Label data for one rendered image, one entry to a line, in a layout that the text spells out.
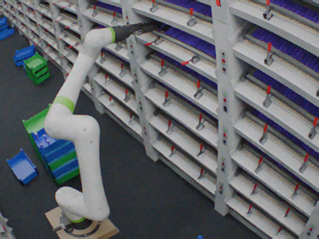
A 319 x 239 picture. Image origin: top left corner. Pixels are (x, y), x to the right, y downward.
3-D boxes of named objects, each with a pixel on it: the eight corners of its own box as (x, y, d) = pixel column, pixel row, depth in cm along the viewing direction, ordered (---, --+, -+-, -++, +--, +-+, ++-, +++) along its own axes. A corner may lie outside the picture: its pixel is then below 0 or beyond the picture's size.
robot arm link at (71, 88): (77, 102, 156) (56, 92, 154) (72, 113, 166) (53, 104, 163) (105, 44, 175) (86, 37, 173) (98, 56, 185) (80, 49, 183)
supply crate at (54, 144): (42, 156, 223) (38, 147, 218) (33, 140, 236) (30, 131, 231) (76, 136, 235) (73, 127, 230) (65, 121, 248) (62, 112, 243)
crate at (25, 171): (9, 166, 262) (6, 159, 257) (24, 154, 272) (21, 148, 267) (22, 186, 245) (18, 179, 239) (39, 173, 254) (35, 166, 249)
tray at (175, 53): (220, 85, 158) (213, 71, 151) (137, 41, 197) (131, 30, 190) (245, 58, 162) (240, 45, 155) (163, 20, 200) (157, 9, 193)
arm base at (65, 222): (60, 240, 168) (55, 235, 164) (49, 222, 178) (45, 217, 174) (97, 223, 178) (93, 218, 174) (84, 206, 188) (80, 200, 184)
